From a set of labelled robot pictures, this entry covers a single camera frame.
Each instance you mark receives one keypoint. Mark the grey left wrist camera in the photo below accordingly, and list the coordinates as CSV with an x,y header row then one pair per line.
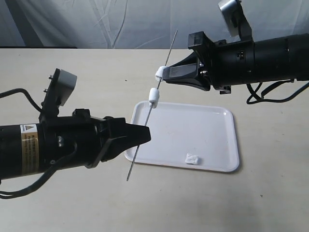
x,y
62,84

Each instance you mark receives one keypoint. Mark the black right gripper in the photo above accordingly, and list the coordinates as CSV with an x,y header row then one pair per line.
x,y
213,64

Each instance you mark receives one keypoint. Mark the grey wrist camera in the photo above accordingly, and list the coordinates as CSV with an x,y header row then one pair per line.
x,y
235,20
62,84

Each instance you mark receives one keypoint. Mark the blue-grey backdrop curtain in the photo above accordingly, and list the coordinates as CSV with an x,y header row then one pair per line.
x,y
109,24

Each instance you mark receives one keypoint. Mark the thin metal skewer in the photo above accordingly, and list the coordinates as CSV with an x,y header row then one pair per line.
x,y
150,109

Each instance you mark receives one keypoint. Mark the white marshmallow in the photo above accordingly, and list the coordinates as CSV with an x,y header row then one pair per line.
x,y
159,73
192,159
154,96

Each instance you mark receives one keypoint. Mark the white plastic tray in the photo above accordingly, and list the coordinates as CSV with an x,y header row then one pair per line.
x,y
177,129

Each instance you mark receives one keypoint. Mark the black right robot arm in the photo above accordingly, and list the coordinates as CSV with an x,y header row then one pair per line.
x,y
280,59

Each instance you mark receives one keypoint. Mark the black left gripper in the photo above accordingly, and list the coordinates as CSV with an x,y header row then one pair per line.
x,y
83,140

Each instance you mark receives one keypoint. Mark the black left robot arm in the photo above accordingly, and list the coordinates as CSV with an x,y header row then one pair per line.
x,y
32,148

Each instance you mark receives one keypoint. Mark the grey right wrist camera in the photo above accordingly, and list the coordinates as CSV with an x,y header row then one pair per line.
x,y
235,20

